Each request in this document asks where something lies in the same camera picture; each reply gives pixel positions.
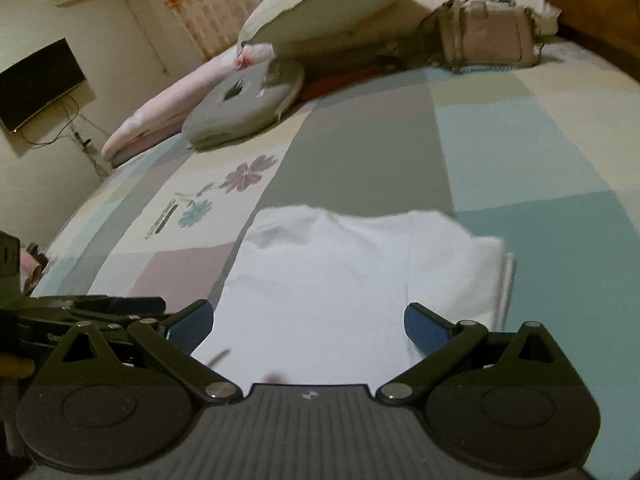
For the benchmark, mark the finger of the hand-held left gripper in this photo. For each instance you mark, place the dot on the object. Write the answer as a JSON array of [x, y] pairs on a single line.
[[112, 319], [125, 304]]

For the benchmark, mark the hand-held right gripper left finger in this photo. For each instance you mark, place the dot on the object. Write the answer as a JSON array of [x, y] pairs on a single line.
[[192, 327]]

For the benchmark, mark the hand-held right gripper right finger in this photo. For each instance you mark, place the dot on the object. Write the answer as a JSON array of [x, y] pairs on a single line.
[[425, 330]]

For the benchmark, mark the white printed long-sleeve shirt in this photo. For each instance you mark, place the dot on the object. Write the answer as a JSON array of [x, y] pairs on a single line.
[[325, 285]]

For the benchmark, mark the bed with patchwork sheet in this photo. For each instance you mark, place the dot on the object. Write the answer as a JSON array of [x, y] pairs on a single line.
[[525, 160]]

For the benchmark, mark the pink floral rolled quilt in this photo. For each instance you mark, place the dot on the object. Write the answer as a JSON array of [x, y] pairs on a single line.
[[165, 110]]

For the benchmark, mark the grey dimpled cushion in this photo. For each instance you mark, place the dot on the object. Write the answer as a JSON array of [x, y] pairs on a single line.
[[235, 105]]

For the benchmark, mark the black television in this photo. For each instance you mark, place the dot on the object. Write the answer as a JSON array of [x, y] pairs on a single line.
[[35, 85]]

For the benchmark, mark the orange cloth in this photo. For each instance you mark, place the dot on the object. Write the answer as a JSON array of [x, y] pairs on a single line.
[[330, 85]]

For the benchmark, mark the pink handbag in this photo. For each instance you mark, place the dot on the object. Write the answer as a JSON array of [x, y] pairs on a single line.
[[485, 37]]

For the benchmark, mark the patterned beige orange curtain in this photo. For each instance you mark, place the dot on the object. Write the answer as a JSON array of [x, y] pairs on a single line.
[[210, 10]]

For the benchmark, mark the cream pillow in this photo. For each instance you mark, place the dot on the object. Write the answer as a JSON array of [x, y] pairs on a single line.
[[325, 15]]

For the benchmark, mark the wooden headboard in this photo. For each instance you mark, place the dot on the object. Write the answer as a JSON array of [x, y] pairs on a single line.
[[600, 0]]

